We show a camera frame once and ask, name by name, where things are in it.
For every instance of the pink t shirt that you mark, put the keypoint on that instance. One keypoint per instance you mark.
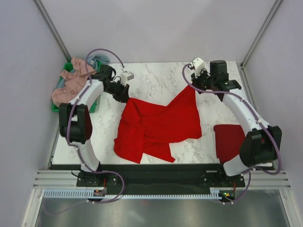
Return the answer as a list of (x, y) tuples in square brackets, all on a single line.
[(74, 83)]

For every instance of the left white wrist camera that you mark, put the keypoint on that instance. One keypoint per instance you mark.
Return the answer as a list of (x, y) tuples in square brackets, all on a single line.
[(125, 77)]

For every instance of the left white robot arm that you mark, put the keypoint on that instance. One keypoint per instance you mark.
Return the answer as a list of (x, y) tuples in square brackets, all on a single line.
[(74, 119)]

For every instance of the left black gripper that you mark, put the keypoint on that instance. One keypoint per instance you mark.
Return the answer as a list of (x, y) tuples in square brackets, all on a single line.
[(123, 96)]

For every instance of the folded dark red t shirt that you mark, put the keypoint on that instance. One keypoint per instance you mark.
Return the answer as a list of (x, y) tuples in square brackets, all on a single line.
[(228, 141)]

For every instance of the left aluminium corner post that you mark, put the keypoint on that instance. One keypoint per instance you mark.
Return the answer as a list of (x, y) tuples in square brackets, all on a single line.
[(47, 19)]

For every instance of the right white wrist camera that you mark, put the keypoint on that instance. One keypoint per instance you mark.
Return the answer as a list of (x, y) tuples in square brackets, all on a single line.
[(197, 64)]

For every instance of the white slotted cable duct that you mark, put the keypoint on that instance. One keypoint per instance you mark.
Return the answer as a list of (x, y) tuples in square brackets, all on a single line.
[(106, 194)]

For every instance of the right aluminium corner post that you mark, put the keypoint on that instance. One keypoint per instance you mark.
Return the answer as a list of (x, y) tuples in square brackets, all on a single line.
[(268, 19)]

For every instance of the aluminium frame rail front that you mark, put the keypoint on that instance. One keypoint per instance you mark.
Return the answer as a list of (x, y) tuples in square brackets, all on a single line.
[(207, 179)]

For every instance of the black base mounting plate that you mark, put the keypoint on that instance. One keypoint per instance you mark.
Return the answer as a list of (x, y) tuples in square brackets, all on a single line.
[(159, 188)]

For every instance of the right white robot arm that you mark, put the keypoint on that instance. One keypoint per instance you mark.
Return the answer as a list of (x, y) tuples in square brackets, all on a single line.
[(262, 141)]

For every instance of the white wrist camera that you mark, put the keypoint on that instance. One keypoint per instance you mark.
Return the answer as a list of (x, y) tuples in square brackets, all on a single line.
[(197, 64), (125, 77)]

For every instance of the green plastic bin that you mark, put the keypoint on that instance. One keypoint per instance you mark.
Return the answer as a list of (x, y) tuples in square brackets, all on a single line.
[(94, 107)]

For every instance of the bright red t shirt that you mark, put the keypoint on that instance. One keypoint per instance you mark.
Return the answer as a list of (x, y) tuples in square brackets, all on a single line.
[(147, 128)]

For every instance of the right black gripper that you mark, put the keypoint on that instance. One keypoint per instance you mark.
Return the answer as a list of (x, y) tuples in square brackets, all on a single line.
[(196, 81)]

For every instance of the aluminium corner post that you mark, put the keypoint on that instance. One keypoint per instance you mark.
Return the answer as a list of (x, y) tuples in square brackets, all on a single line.
[(268, 19), (47, 19)]

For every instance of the grey blue t shirt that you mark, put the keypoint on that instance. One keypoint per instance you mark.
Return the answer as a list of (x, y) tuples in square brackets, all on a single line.
[(94, 62)]

